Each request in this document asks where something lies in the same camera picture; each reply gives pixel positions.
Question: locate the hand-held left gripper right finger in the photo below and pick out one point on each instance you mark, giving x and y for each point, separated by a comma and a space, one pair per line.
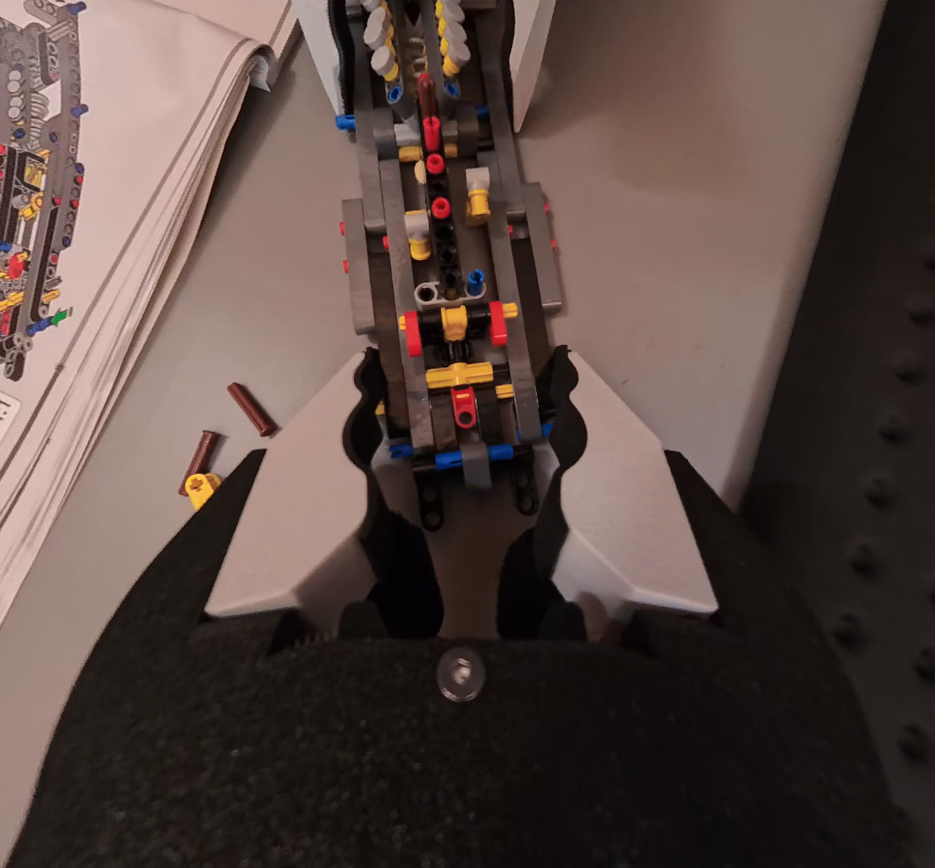
628, 517

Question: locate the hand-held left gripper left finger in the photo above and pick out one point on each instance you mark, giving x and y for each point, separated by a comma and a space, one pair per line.
307, 517

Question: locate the multicoloured lego chassis assembly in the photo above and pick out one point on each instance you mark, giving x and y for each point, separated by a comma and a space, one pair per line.
358, 261

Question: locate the yellow lego connector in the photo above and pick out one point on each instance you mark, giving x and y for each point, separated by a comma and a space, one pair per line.
201, 489

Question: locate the brown lego axle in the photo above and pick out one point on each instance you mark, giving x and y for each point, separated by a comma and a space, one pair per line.
201, 459
252, 409

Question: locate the lego instruction booklet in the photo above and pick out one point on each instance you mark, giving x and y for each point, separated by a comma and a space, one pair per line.
146, 115

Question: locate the black perforated panel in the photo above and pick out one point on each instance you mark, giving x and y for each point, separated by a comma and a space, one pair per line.
862, 444

